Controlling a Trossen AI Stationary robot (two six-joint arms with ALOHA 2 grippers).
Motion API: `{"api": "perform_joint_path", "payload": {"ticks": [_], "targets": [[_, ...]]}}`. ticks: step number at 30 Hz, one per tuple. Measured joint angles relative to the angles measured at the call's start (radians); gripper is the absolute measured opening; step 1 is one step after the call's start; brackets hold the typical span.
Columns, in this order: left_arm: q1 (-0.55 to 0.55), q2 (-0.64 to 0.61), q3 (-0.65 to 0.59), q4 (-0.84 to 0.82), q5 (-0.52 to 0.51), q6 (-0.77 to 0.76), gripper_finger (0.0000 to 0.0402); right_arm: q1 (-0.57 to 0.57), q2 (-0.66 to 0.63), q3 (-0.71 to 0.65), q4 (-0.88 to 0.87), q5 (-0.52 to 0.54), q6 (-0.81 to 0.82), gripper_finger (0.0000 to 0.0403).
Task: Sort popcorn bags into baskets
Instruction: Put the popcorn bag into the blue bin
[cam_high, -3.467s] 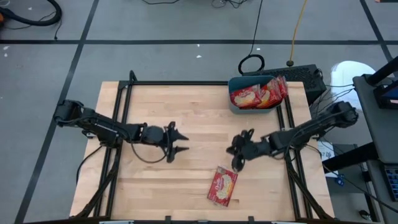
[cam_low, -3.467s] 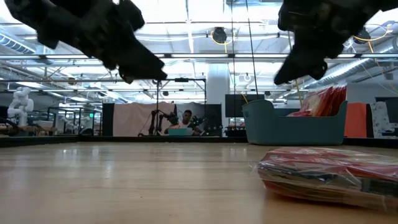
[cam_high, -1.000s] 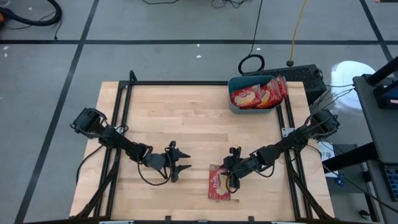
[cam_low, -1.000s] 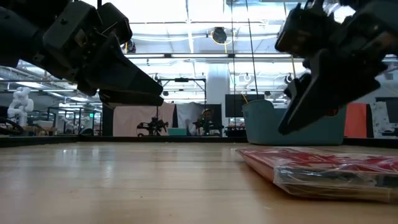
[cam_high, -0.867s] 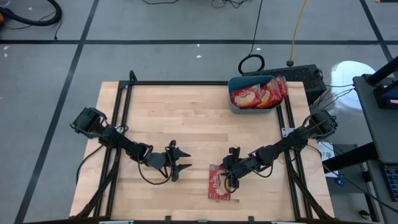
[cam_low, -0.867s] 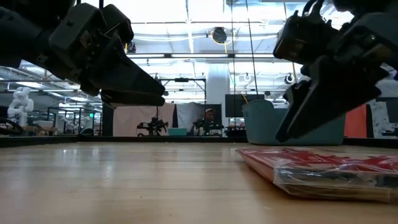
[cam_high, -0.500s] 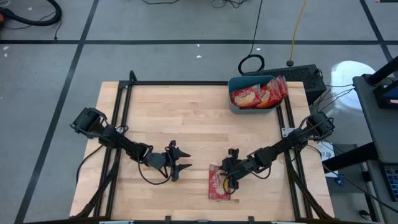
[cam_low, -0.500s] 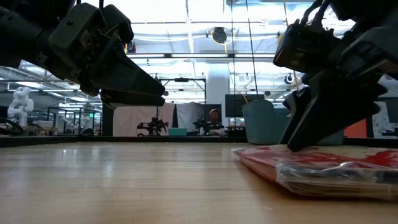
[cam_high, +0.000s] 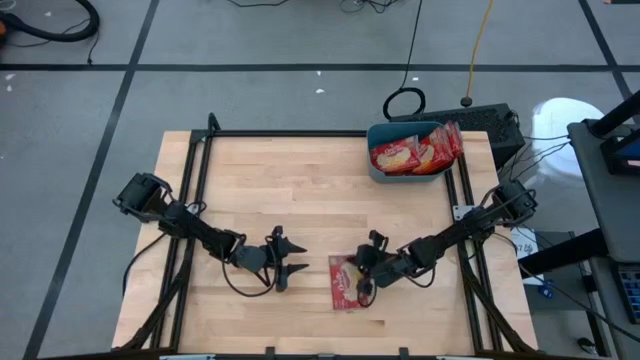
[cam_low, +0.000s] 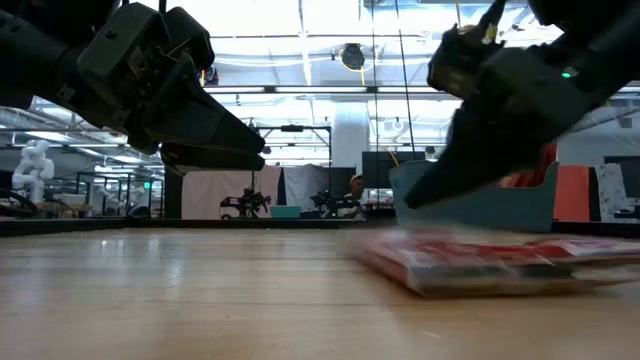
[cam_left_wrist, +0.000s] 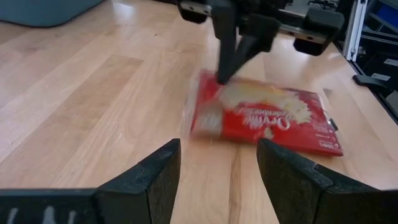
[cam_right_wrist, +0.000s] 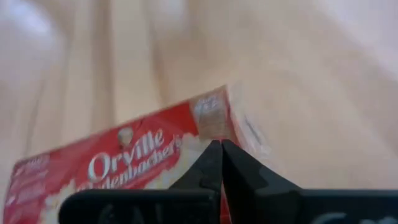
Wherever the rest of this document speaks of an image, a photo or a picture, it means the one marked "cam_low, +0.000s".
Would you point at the salmon hanging cloth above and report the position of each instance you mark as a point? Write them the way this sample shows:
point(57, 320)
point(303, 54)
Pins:
point(572, 192)

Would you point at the black partition panel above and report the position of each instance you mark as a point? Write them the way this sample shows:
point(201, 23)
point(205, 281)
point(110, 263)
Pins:
point(173, 195)

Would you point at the grey hanging cloth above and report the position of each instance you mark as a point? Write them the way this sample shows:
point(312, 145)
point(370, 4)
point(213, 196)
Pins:
point(305, 185)

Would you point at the black aluminium table frame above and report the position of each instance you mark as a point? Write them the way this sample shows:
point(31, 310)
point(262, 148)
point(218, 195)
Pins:
point(150, 223)

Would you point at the white patterned cloth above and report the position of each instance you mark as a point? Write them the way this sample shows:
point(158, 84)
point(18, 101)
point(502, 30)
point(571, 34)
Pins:
point(607, 190)

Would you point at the silver ventilation duct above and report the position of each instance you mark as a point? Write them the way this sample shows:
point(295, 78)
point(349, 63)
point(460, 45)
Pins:
point(610, 117)

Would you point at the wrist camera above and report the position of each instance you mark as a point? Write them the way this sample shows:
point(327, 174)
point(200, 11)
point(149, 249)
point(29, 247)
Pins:
point(187, 35)
point(460, 60)

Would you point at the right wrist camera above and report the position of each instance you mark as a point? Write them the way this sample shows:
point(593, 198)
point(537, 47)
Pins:
point(460, 60)

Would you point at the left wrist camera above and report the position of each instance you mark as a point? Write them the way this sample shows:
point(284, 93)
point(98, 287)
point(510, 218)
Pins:
point(187, 35)

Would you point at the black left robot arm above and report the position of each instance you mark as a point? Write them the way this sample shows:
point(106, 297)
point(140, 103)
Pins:
point(25, 55)

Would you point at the long ceiling light bar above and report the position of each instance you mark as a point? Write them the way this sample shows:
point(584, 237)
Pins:
point(320, 90)

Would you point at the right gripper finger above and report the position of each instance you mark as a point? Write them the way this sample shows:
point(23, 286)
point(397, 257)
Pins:
point(440, 182)

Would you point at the black background robot arm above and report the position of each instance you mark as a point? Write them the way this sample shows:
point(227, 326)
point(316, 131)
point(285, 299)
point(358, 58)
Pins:
point(247, 202)
point(330, 202)

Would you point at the small teal box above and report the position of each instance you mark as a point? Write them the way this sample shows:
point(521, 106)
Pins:
point(285, 212)

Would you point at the wooden work table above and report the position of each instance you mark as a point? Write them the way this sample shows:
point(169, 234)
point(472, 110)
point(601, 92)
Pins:
point(50, 206)

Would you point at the person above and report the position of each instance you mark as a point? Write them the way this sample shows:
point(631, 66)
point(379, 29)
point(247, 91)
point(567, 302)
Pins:
point(356, 192)

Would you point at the beige hanging cloth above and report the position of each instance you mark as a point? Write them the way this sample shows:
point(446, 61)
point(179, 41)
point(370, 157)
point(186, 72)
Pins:
point(220, 192)

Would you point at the black monitor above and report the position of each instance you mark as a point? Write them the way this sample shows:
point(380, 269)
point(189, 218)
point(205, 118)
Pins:
point(377, 170)

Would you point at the teal plastic basket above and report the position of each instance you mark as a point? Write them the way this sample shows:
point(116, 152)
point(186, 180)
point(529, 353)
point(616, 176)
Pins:
point(500, 210)

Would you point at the black background camera frame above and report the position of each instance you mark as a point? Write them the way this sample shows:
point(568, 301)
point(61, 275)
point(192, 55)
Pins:
point(120, 175)
point(329, 160)

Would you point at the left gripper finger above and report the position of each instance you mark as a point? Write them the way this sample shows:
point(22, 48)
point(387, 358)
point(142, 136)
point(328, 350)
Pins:
point(210, 120)
point(215, 160)

